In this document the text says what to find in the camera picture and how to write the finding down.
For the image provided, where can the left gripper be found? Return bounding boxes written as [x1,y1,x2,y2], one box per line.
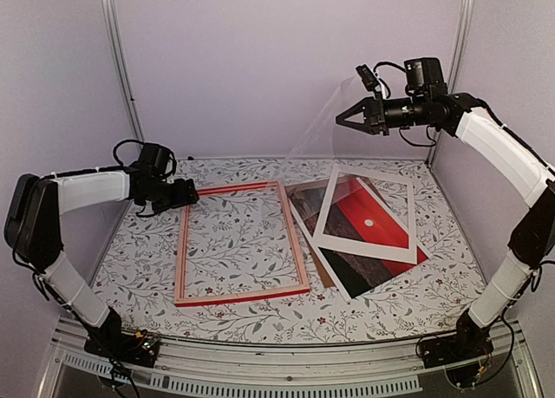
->
[142,178,199,214]

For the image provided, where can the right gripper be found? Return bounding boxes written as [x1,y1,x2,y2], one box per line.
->
[336,91,428,136]

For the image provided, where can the clear acrylic sheet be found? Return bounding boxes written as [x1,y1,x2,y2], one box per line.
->
[266,77,369,225]

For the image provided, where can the wooden picture frame red edge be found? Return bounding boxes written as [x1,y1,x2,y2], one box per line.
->
[174,180,310,307]

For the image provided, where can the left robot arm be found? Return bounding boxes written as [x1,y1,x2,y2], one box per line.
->
[4,166,199,358]

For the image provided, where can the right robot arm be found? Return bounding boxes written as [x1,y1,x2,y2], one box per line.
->
[336,93,554,360]

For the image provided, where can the white photo mat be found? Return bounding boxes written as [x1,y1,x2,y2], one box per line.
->
[313,164,418,264]

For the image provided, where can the brown backing board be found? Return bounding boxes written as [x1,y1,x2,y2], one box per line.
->
[285,179,335,288]

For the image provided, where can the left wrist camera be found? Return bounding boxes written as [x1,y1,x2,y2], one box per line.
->
[137,143,177,179]

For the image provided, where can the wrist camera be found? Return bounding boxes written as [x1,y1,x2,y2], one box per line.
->
[137,143,177,179]
[403,57,447,98]

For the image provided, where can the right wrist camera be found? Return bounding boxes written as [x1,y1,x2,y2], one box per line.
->
[403,57,447,98]

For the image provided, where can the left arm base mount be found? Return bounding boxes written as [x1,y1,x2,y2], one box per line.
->
[84,329,160,368]

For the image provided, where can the right aluminium corner post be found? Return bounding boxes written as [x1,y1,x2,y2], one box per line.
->
[424,0,478,167]

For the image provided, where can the aluminium corner post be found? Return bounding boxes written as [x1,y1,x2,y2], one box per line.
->
[101,0,145,140]
[424,0,478,167]

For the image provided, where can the front aluminium rail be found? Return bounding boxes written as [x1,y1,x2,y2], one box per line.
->
[38,318,547,397]

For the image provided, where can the left aluminium corner post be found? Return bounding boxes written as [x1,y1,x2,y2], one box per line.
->
[101,0,145,140]

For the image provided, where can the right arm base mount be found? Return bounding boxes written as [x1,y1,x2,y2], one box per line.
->
[415,334,493,389]

